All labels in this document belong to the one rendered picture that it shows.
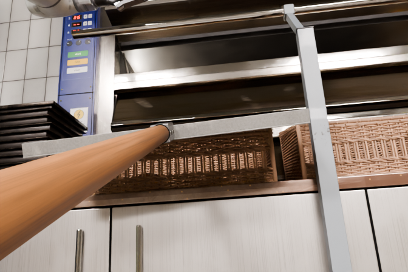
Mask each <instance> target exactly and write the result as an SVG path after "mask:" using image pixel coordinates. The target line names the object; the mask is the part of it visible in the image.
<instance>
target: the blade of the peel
mask: <svg viewBox="0 0 408 272"><path fill-rule="evenodd" d="M307 123H310V114H309V109H300V110H290V111H285V112H275V113H270V114H260V115H250V116H245V117H236V118H226V119H221V120H211V121H201V122H196V123H186V124H177V125H173V127H174V136H175V139H173V140H179V139H184V138H194V137H204V136H209V135H219V134H228V133H233V132H243V131H253V130H258V129H268V128H278V127H283V126H292V125H298V124H307ZM140 130H143V129H137V130H132V131H122V132H113V133H107V134H98V135H88V136H82V137H73V138H64V139H58V140H49V141H39V142H33V143H24V144H22V153H23V158H31V157H40V156H46V155H55V154H59V153H62V152H66V151H69V150H73V149H76V148H80V147H83V146H87V145H91V144H94V143H98V142H101V141H105V140H108V139H111V138H115V137H119V136H122V135H126V134H130V133H133V132H137V131H140Z"/></svg>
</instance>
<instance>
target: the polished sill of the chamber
mask: <svg viewBox="0 0 408 272"><path fill-rule="evenodd" d="M403 54H408V45H403V46H392V47H380V48H374V49H362V50H351V51H345V52H333V53H321V54H318V60H319V63H324V62H331V61H343V60H355V59H361V58H373V57H380V56H392V55H403ZM295 65H300V63H299V56H292V57H285V58H273V59H262V60H255V61H244V62H238V63H226V64H215V65H208V66H196V67H185V68H178V69H167V70H155V71H148V72H137V73H126V74H119V75H114V83H125V82H131V81H143V80H155V79H162V78H173V77H185V76H192V75H204V74H211V73H222V72H234V71H241V70H253V69H264V68H271V67H283V66H295Z"/></svg>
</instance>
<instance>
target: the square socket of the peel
mask: <svg viewBox="0 0 408 272"><path fill-rule="evenodd" d="M158 125H162V126H165V127H166V128H167V129H168V131H169V137H168V139H167V140H166V141H165V142H164V143H170V142H171V141H173V139H175V136H174V127H173V122H169V123H159V124H153V125H150V128H151V127H154V126H158Z"/></svg>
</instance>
